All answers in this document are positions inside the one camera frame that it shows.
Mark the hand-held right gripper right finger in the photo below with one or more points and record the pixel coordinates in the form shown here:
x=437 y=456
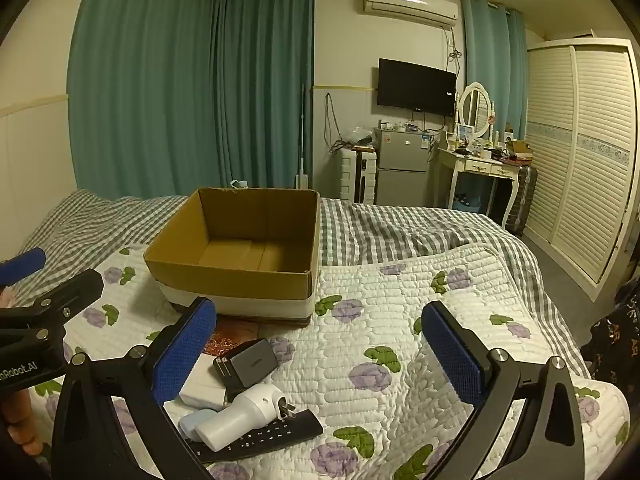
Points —
x=452 y=355

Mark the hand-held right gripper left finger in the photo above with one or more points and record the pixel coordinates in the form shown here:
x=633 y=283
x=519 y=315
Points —
x=185 y=355

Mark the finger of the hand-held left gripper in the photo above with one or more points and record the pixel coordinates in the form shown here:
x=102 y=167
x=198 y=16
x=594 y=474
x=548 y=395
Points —
x=70 y=292
x=22 y=264

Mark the white rectangular charger block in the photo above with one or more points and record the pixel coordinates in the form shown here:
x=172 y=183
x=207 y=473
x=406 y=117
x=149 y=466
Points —
x=205 y=382

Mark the red patterned case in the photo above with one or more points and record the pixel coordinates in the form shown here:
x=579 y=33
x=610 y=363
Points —
x=235 y=337

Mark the dark grey plug charger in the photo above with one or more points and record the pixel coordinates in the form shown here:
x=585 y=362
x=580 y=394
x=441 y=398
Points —
x=255 y=362

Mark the white cylindrical plug device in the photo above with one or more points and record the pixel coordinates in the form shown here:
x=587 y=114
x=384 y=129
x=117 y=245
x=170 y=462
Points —
x=240 y=417

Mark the black remote control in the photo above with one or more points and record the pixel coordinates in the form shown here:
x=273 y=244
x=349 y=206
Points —
x=292 y=432

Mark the cardboard box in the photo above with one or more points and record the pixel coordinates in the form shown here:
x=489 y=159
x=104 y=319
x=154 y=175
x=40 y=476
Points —
x=235 y=220

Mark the person's left hand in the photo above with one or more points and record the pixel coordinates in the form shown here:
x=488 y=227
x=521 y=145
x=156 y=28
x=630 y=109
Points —
x=17 y=412

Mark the light blue small case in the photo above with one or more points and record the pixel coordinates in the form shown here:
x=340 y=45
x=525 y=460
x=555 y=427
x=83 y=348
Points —
x=191 y=422

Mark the floral quilted bed cover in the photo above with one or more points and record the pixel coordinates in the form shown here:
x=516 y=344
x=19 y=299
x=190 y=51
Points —
x=380 y=320

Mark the grey checked bed sheet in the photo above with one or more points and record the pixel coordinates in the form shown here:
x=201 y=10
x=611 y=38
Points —
x=390 y=230

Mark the dark patterned clothing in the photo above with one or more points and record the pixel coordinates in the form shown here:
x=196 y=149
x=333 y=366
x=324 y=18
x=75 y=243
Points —
x=617 y=345

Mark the dark upright suitcase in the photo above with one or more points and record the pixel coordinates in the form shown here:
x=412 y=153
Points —
x=525 y=195

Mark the white dressing table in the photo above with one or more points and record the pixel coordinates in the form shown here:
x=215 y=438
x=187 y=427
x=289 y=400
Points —
x=480 y=165

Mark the small grey fridge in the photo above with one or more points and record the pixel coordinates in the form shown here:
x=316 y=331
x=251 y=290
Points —
x=400 y=165

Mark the white ribbed suitcase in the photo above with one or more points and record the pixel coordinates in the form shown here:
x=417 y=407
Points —
x=352 y=175

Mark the white mop pole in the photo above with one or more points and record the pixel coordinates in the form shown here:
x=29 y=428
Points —
x=302 y=160

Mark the white louvred wardrobe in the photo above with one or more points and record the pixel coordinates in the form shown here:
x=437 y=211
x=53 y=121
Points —
x=580 y=160

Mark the oval white-framed mirror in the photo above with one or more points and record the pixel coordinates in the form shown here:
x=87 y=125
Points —
x=475 y=107

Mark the narrow teal curtain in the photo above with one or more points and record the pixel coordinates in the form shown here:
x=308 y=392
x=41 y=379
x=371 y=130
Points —
x=492 y=50

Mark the white air conditioner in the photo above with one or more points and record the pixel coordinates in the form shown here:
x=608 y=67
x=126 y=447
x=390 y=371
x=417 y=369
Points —
x=410 y=5

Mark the black wall television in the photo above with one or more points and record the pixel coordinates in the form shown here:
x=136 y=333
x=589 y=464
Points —
x=415 y=87

